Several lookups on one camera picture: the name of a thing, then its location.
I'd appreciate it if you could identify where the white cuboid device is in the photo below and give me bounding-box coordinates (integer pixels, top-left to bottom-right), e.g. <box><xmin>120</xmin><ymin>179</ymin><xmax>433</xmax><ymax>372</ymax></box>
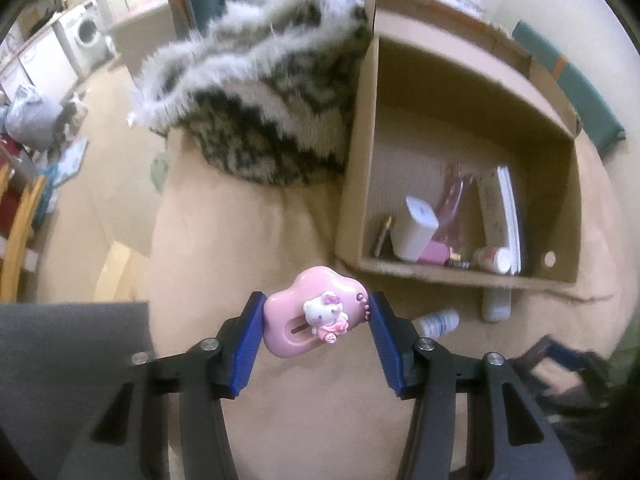
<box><xmin>391</xmin><ymin>196</ymin><xmax>440</xmax><ymax>262</ymax></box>

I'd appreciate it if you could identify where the grey plastic bag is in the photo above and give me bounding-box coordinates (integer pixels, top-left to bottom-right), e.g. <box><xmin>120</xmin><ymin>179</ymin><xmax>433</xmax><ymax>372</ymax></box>
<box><xmin>2</xmin><ymin>84</ymin><xmax>63</xmax><ymax>150</ymax></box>

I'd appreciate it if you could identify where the white and blue board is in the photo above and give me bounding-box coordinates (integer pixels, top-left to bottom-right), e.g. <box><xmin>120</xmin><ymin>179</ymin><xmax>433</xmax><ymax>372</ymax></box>
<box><xmin>50</xmin><ymin>139</ymin><xmax>90</xmax><ymax>188</ymax></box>

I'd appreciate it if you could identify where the cardboard box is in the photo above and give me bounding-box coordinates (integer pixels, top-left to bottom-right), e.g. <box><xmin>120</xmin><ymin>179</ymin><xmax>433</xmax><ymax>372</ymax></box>
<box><xmin>335</xmin><ymin>0</ymin><xmax>583</xmax><ymax>293</ymax></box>

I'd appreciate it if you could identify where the gold tube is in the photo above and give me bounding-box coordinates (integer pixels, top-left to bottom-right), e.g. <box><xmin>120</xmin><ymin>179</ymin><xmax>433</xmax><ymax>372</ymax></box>
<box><xmin>374</xmin><ymin>216</ymin><xmax>394</xmax><ymax>257</ymax></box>

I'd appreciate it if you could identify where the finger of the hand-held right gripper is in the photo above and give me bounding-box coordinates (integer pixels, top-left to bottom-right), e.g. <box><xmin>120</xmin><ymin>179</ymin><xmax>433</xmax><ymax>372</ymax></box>
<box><xmin>520</xmin><ymin>336</ymin><xmax>601</xmax><ymax>386</ymax></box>

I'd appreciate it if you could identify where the fuzzy patterned blanket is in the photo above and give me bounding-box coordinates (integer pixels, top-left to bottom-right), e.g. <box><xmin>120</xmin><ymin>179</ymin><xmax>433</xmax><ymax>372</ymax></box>
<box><xmin>127</xmin><ymin>0</ymin><xmax>373</xmax><ymax>188</ymax></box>

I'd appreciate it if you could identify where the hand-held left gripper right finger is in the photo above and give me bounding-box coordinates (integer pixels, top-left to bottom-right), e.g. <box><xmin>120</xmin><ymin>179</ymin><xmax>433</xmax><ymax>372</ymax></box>
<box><xmin>369</xmin><ymin>291</ymin><xmax>571</xmax><ymax>480</ymax></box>

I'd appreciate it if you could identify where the small white red-label bottle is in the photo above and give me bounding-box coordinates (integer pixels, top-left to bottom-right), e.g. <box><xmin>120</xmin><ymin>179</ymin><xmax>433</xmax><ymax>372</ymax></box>
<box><xmin>472</xmin><ymin>246</ymin><xmax>513</xmax><ymax>275</ymax></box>

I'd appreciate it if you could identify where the white oblong object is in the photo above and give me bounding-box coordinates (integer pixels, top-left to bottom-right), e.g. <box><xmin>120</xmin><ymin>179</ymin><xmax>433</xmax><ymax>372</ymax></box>
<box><xmin>481</xmin><ymin>285</ymin><xmax>512</xmax><ymax>323</ymax></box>

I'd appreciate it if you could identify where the white bottle with blue label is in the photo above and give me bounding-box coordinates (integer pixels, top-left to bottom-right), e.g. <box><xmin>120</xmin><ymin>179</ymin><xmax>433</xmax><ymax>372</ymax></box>
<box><xmin>412</xmin><ymin>308</ymin><xmax>460</xmax><ymax>337</ymax></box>

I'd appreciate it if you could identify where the pink cloud-shaped cat case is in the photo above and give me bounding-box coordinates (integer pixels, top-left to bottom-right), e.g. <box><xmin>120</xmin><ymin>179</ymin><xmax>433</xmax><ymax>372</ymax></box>
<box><xmin>262</xmin><ymin>266</ymin><xmax>371</xmax><ymax>359</ymax></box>

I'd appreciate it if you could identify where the teal cushion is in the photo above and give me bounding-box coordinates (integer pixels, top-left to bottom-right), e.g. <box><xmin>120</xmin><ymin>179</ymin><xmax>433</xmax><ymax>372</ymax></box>
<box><xmin>511</xmin><ymin>20</ymin><xmax>627</xmax><ymax>157</ymax></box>

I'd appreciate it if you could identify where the white washing machine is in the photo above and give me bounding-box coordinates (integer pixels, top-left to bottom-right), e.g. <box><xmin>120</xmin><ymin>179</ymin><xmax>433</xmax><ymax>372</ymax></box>
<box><xmin>59</xmin><ymin>2</ymin><xmax>110</xmax><ymax>75</ymax></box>

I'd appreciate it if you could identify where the pink bottle with gold cap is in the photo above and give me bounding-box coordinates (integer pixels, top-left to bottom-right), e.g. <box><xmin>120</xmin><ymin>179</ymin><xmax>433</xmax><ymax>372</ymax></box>
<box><xmin>417</xmin><ymin>241</ymin><xmax>471</xmax><ymax>269</ymax></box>

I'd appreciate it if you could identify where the dark grey cloth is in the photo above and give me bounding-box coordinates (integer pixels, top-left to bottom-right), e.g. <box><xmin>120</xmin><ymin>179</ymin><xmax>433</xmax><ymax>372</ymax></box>
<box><xmin>0</xmin><ymin>301</ymin><xmax>157</xmax><ymax>480</ymax></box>

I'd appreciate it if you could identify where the wooden chair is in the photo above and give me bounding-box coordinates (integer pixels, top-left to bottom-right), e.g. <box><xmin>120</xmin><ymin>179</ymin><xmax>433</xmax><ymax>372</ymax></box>
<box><xmin>0</xmin><ymin>165</ymin><xmax>48</xmax><ymax>303</ymax></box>

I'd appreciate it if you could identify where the white cabinet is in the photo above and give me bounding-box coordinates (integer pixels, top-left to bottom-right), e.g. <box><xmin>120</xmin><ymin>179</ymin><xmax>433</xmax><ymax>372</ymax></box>
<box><xmin>17</xmin><ymin>27</ymin><xmax>81</xmax><ymax>106</ymax></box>

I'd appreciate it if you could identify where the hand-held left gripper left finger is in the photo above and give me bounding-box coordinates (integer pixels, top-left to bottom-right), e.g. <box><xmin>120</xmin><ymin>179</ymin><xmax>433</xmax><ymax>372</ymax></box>
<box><xmin>55</xmin><ymin>291</ymin><xmax>267</xmax><ymax>480</ymax></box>

